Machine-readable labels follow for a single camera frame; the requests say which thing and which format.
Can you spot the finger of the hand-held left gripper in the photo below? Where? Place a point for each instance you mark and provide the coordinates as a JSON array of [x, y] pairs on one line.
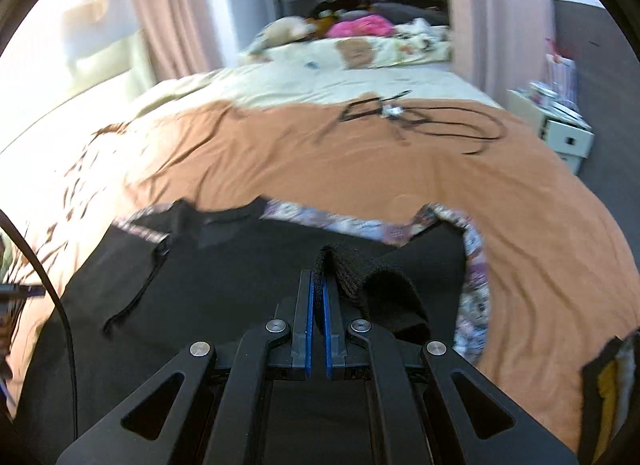
[[25, 291]]

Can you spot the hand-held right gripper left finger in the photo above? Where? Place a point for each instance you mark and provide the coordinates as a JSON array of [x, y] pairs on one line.
[[316, 317]]

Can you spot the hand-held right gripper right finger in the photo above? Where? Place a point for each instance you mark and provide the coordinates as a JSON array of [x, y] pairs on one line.
[[329, 327]]

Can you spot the black garment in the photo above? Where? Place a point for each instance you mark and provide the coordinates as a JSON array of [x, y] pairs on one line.
[[225, 270]]

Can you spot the stack of folded clothes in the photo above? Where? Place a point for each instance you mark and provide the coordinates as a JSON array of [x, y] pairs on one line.
[[590, 395]]

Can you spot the floral patterned cloth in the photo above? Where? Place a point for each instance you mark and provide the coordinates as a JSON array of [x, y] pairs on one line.
[[472, 295]]

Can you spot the orange blanket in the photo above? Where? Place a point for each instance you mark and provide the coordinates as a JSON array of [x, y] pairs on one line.
[[300, 160]]

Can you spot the small silver device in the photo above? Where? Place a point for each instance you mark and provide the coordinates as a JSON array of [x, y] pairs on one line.
[[391, 111]]

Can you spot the cream bed sheet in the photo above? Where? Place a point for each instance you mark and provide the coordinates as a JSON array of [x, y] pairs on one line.
[[300, 85]]

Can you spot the bear print pillow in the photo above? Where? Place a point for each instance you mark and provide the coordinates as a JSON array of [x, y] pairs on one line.
[[355, 52]]

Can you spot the yellow folded garment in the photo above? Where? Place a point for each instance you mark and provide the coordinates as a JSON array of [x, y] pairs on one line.
[[607, 380]]

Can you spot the beige plush toy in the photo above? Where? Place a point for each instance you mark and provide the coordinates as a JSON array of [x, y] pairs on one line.
[[282, 30]]

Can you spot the pink cloth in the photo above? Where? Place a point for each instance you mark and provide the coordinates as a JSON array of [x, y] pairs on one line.
[[360, 26]]

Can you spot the grey folded garment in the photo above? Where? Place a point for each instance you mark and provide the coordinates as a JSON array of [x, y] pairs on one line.
[[627, 360]]

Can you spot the white nightstand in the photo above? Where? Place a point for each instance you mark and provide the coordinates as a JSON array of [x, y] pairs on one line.
[[565, 137]]

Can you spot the pink curtain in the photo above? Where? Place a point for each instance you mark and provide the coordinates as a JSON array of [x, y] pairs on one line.
[[185, 5], [495, 20]]

